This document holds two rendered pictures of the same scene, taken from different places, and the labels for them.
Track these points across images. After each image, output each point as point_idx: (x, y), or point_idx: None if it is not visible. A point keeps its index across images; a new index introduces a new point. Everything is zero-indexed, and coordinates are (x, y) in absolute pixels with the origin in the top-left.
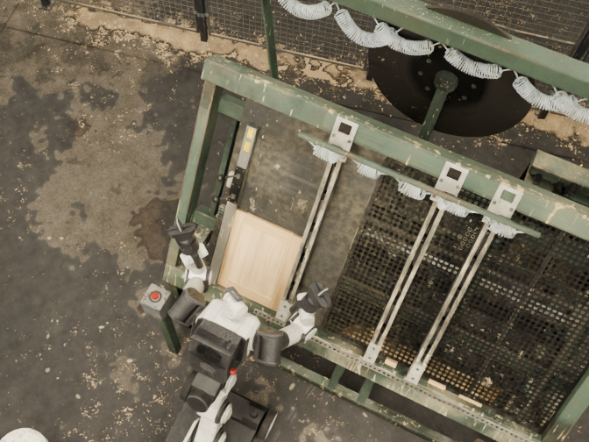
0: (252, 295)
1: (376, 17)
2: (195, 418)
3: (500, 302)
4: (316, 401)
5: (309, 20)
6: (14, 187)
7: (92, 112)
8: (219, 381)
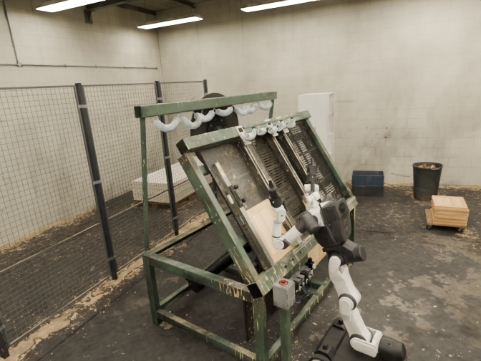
0: (284, 251)
1: (195, 109)
2: (348, 357)
3: (305, 164)
4: (323, 314)
5: (47, 300)
6: None
7: None
8: (350, 231)
